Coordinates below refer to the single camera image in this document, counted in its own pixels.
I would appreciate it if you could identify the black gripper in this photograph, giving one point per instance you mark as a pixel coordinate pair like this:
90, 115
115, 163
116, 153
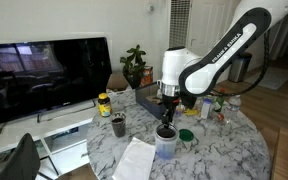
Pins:
171, 100

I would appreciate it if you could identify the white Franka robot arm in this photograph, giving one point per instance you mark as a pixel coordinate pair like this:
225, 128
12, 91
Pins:
217, 50

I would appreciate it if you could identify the grey box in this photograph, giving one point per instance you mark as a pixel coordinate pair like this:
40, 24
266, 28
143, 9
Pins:
149, 98

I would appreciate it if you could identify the translucent plastic cup blue base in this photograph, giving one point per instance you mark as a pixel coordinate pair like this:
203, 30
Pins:
165, 148

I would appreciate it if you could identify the dark plastic cup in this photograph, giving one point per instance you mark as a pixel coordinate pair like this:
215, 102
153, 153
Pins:
118, 126

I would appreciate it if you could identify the brown cardboard box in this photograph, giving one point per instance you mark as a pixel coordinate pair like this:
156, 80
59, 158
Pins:
117, 82

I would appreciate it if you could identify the small printed card packet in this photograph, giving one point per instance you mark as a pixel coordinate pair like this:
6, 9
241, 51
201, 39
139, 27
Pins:
181, 110

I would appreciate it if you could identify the yellow plastic mesh object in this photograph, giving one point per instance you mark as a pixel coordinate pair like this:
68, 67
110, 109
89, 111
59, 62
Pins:
191, 112

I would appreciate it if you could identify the green round lid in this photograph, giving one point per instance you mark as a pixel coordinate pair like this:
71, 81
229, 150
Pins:
186, 135

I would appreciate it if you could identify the white bottle blue cap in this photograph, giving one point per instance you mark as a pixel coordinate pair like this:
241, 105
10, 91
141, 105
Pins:
206, 109

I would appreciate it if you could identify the clear glass jar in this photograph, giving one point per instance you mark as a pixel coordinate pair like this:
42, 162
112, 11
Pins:
209, 97

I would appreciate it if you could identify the orange snack bag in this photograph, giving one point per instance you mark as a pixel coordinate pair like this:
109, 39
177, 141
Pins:
147, 76

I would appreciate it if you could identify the green glass bottle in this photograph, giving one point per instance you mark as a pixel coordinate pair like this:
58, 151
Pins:
218, 104

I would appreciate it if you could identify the red cap spice jar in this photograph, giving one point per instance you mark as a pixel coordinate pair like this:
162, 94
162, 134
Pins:
220, 116

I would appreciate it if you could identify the white paper sheet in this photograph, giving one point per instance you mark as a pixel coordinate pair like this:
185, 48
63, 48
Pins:
135, 160

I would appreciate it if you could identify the green potted plant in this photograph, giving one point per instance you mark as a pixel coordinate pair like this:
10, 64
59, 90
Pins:
134, 65

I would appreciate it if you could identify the yellow lid vitamin bottle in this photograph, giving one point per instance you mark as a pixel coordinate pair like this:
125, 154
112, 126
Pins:
104, 106

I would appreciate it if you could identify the silver trash can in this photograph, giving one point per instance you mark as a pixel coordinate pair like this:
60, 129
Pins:
240, 68

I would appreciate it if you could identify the white vent grille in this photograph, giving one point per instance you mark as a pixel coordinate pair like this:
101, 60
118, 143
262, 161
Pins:
179, 23

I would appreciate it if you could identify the white door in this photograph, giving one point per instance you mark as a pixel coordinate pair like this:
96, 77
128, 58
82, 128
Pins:
207, 23

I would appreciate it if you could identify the grey floor rug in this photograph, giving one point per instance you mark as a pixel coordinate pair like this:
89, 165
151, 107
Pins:
270, 78

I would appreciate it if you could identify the wooden bench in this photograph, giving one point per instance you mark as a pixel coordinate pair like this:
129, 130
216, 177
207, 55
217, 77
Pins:
287, 156

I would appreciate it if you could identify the black flat screen television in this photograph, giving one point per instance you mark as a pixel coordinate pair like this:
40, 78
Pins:
47, 76

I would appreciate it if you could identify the white television stand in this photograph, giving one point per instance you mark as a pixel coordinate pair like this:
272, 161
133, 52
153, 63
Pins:
27, 133

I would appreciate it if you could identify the black chair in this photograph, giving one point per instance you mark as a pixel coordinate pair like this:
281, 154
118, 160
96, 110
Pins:
22, 160

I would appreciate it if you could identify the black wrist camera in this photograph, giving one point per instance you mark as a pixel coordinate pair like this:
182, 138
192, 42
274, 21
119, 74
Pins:
188, 101

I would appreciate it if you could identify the white wall thermostat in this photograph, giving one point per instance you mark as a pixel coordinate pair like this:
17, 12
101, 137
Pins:
150, 8

